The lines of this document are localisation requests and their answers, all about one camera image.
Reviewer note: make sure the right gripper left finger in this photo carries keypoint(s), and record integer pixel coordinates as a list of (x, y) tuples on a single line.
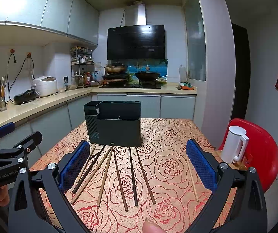
[(60, 177)]

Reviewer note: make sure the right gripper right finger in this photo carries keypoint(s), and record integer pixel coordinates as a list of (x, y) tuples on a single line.
[(219, 181)]

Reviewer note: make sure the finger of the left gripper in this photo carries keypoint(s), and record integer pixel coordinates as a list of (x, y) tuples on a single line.
[(29, 143), (6, 129)]

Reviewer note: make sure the thin light bamboo chopstick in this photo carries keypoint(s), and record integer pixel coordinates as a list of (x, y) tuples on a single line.
[(193, 183)]

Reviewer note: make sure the dark crossing chopstick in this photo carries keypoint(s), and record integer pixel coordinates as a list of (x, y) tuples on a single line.
[(97, 155)]

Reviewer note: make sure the light brown chopstick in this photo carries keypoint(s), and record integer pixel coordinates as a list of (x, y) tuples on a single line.
[(104, 178)]

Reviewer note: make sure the dark brown chopstick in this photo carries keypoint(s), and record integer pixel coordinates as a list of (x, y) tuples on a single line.
[(120, 183)]

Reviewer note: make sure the black chopstick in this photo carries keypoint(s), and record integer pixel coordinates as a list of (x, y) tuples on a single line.
[(133, 179)]

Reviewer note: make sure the beige kitchen countertop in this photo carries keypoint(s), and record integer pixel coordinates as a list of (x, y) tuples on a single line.
[(16, 113)]

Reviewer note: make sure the lower kitchen cabinets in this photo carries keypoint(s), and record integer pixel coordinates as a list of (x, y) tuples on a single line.
[(57, 122)]

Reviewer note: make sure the person's left hand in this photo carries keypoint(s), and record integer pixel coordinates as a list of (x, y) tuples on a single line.
[(4, 196)]

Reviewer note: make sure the person's right hand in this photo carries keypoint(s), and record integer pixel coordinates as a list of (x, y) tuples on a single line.
[(150, 227)]

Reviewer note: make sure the white electric kettle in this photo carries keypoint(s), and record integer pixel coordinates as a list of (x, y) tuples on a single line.
[(235, 145)]

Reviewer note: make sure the red plastic chair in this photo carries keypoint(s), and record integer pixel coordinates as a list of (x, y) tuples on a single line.
[(261, 152)]

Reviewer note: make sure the black countertop appliance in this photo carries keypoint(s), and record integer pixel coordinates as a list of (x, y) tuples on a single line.
[(27, 96)]

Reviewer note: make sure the utensil cup on counter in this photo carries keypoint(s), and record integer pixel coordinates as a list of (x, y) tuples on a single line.
[(2, 93)]

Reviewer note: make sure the rose patterned tablecloth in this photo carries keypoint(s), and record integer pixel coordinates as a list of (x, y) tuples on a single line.
[(164, 160)]

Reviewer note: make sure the white rice cooker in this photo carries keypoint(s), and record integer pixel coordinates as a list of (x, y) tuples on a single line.
[(45, 85)]

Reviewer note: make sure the dark green utensil holder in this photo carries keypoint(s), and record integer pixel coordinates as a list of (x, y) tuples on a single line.
[(116, 123)]

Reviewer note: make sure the metal spice rack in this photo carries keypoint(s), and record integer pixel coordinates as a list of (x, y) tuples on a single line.
[(82, 66)]

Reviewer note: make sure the orange item on counter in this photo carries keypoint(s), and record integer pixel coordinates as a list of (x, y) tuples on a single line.
[(184, 86)]

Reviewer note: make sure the white bottle on counter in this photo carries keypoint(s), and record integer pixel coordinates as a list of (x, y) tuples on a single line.
[(183, 74)]

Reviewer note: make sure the wok on left burner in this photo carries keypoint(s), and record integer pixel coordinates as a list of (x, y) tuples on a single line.
[(115, 68)]

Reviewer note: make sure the gas stove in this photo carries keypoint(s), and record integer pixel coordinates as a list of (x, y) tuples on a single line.
[(127, 81)]

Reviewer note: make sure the black wok right burner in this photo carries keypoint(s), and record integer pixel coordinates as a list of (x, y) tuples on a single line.
[(147, 76)]

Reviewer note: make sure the black range hood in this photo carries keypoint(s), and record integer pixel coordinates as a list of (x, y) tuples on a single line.
[(136, 39)]

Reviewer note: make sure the upper wall cabinets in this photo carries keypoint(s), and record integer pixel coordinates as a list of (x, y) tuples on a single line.
[(76, 19)]

